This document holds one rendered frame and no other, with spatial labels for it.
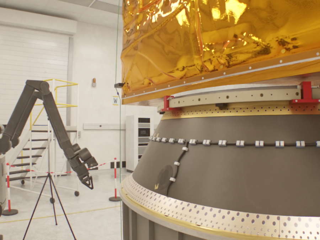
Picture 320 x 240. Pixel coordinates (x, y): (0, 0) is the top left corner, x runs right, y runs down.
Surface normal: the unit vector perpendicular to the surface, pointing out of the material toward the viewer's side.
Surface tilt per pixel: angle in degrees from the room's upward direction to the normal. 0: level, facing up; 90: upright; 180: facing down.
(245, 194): 62
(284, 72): 90
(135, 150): 90
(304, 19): 91
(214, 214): 43
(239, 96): 90
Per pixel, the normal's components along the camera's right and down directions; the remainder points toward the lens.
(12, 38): 0.58, -0.03
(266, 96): -0.46, -0.03
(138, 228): -0.90, -0.01
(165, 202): -0.53, -0.74
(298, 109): -0.28, -0.50
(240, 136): -0.50, -0.49
